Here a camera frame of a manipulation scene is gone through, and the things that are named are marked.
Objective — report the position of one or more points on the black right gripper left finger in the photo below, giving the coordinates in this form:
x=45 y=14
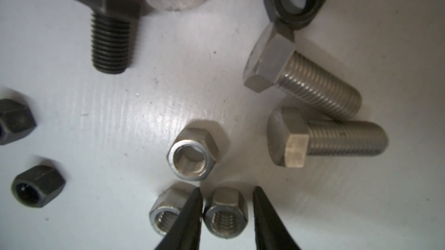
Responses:
x=185 y=232

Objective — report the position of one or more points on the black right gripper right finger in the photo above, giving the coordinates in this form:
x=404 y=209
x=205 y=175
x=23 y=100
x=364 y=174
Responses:
x=270 y=231

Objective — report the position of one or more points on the black bolt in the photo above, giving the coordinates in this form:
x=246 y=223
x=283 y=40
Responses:
x=111 y=29

